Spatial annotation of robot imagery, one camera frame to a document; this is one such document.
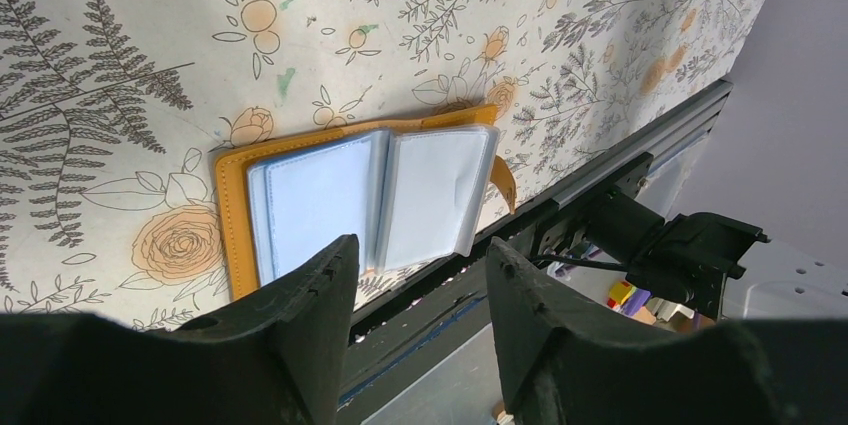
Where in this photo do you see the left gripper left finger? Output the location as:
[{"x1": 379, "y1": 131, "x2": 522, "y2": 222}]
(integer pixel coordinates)
[{"x1": 1, "y1": 235, "x2": 359, "y2": 424}]

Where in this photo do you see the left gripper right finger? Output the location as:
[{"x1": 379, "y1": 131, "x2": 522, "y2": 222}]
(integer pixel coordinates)
[{"x1": 486, "y1": 239, "x2": 847, "y2": 424}]

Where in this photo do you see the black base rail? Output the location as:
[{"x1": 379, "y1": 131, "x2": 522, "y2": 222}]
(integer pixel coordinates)
[{"x1": 336, "y1": 80, "x2": 732, "y2": 424}]

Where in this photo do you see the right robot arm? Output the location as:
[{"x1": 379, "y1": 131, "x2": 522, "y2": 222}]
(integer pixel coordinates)
[{"x1": 581, "y1": 189, "x2": 847, "y2": 320}]

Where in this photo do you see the floral patterned table mat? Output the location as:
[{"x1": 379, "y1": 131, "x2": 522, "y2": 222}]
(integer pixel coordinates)
[{"x1": 1, "y1": 0, "x2": 765, "y2": 330}]

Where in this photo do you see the orange leather card holder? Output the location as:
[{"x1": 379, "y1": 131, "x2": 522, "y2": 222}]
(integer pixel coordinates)
[{"x1": 214, "y1": 104, "x2": 516, "y2": 299}]

